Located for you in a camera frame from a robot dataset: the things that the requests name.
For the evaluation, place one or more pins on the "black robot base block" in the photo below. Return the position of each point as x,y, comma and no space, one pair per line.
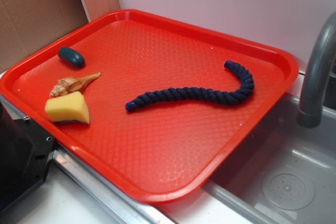
26,150

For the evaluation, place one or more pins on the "brown cardboard panel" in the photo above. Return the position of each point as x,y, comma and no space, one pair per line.
29,25

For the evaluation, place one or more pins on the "yellow sponge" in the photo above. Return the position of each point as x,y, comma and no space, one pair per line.
70,107

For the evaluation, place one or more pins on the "tan spiral seashell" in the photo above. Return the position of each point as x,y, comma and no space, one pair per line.
69,85

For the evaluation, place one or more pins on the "grey toy faucet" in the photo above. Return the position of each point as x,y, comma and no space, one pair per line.
318,89

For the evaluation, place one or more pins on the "grey plastic sink basin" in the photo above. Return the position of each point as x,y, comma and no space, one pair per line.
280,173

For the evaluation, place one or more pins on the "red plastic tray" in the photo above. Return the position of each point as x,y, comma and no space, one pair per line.
167,150

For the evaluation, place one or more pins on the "dark green plastic pickle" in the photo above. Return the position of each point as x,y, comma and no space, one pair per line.
72,57

